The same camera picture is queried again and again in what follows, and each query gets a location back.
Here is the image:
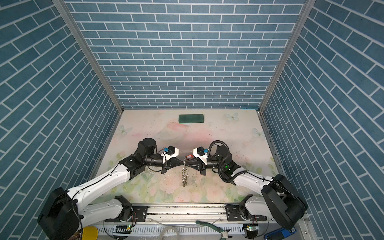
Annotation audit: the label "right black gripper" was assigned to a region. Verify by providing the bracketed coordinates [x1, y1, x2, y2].
[186, 156, 226, 177]

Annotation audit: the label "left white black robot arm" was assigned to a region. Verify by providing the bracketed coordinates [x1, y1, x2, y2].
[38, 138, 184, 240]

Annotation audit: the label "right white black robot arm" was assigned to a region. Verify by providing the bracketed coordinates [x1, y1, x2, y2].
[186, 140, 308, 230]

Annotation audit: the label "dark green sponge block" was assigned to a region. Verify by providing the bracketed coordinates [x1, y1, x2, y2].
[178, 114, 205, 124]

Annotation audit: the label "clear plastic tube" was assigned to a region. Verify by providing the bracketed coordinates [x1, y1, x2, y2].
[157, 226, 181, 240]

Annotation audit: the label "yellow tape roll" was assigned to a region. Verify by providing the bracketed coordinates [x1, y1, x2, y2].
[82, 226, 99, 240]

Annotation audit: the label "blue black device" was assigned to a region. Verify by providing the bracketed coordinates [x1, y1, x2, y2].
[264, 228, 297, 240]

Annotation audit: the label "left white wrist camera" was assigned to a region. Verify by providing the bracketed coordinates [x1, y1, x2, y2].
[161, 146, 179, 164]

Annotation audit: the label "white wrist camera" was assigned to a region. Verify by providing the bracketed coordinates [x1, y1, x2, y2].
[193, 147, 208, 165]
[161, 146, 179, 164]

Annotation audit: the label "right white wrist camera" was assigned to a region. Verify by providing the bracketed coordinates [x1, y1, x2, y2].
[193, 147, 208, 165]

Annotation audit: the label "aluminium rail frame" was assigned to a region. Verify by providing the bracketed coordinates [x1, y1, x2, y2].
[53, 202, 316, 240]

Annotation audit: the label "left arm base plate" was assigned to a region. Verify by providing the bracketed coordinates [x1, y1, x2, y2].
[105, 206, 148, 224]

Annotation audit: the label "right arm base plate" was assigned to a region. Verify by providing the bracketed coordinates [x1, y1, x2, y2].
[225, 204, 268, 222]

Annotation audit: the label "green handled pliers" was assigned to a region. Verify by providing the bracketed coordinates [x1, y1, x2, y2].
[195, 221, 232, 240]

